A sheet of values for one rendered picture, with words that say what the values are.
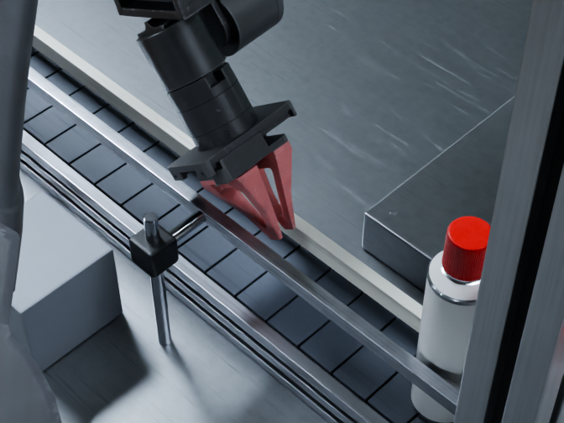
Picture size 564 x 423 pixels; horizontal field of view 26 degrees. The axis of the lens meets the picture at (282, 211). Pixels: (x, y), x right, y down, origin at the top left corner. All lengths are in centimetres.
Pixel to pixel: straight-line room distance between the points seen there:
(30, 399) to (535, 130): 26
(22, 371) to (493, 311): 32
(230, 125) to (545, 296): 49
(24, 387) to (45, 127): 94
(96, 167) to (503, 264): 69
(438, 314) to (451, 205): 28
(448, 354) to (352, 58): 53
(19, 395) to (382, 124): 102
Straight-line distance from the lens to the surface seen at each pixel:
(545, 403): 61
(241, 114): 99
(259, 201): 100
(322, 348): 103
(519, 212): 52
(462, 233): 85
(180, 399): 107
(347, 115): 130
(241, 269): 109
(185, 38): 98
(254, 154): 99
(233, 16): 101
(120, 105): 121
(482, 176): 118
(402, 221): 113
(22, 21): 35
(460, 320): 88
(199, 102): 98
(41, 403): 30
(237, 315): 106
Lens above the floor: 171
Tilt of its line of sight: 47 degrees down
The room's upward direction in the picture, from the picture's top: straight up
